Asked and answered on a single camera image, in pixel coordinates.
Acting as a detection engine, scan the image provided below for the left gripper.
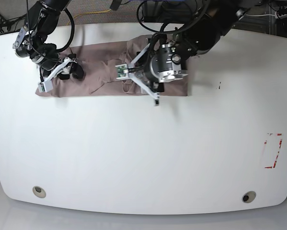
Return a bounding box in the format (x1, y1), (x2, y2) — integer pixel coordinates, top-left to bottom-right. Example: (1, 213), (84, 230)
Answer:
(136, 51), (165, 93)

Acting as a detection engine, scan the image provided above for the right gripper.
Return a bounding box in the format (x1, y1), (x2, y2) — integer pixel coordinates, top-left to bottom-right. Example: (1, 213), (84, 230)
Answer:
(37, 57), (85, 80)

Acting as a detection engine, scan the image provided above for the mauve T-shirt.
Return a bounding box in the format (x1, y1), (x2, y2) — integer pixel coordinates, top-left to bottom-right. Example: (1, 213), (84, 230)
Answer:
(34, 34), (189, 98)

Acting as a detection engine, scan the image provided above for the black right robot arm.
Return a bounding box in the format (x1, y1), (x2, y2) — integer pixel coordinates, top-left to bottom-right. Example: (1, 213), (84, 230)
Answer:
(13, 0), (75, 81)

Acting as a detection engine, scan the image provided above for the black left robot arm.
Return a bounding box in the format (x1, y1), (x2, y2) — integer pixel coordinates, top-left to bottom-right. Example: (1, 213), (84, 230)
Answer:
(51, 0), (247, 98)

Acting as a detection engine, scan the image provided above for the left table grommet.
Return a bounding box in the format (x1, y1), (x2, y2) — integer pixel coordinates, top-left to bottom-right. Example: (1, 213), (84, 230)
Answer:
(33, 186), (46, 198)

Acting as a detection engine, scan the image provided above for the table grommet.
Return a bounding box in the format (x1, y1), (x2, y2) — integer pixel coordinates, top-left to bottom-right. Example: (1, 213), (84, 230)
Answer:
(241, 191), (256, 204)
(33, 186), (46, 198)

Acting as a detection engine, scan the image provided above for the red tape rectangle marking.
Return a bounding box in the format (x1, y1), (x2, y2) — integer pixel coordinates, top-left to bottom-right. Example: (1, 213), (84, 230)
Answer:
(262, 133), (283, 169)

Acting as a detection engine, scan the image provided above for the white power strip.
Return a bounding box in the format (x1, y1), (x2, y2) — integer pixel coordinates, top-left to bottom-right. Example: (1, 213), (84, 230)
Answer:
(276, 0), (287, 19)

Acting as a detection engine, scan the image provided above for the right table grommet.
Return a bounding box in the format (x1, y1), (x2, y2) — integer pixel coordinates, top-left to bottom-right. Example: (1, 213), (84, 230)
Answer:
(241, 191), (256, 204)

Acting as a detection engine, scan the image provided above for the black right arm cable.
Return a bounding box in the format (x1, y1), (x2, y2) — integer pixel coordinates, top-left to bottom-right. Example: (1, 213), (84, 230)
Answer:
(54, 4), (76, 52)

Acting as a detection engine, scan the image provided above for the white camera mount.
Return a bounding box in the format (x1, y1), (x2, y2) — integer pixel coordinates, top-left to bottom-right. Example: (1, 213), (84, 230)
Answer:
(38, 54), (77, 92)
(115, 44), (160, 106)

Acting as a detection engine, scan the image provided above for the yellow cable on floor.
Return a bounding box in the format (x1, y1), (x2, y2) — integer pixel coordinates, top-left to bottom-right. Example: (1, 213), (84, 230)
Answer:
(67, 8), (112, 26)

